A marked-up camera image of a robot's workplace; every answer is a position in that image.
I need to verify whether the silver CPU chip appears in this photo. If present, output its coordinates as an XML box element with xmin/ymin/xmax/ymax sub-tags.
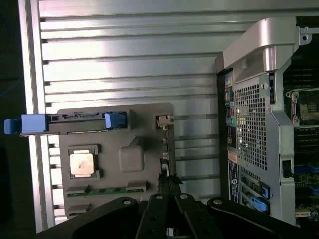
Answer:
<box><xmin>69</xmin><ymin>149</ymin><xmax>95</xmax><ymax>177</ymax></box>

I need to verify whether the green RAM stick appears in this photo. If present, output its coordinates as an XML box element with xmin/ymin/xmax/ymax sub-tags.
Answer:
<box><xmin>66</xmin><ymin>186</ymin><xmax>148</xmax><ymax>198</ymax></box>

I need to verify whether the grey parts rack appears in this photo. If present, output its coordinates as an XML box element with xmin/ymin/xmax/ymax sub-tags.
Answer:
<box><xmin>56</xmin><ymin>102</ymin><xmax>177</xmax><ymax>225</ymax></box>

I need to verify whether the CPU socket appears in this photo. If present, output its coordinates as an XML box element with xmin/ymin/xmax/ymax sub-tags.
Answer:
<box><xmin>285</xmin><ymin>88</ymin><xmax>319</xmax><ymax>128</ymax></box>

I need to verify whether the hard disk in blue caddy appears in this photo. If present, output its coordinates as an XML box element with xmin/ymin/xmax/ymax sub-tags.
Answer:
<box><xmin>3</xmin><ymin>111</ymin><xmax>128</xmax><ymax>137</ymax></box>

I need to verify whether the green motherboard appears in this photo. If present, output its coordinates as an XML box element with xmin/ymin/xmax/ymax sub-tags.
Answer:
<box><xmin>284</xmin><ymin>49</ymin><xmax>319</xmax><ymax>220</ymax></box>

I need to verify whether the blue slot clip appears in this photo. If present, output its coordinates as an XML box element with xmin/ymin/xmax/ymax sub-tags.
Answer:
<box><xmin>250</xmin><ymin>198</ymin><xmax>272</xmax><ymax>215</ymax></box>
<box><xmin>260</xmin><ymin>185</ymin><xmax>272</xmax><ymax>200</ymax></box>

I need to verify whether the open black PC case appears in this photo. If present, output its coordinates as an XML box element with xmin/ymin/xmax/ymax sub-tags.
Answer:
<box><xmin>214</xmin><ymin>17</ymin><xmax>319</xmax><ymax>227</ymax></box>

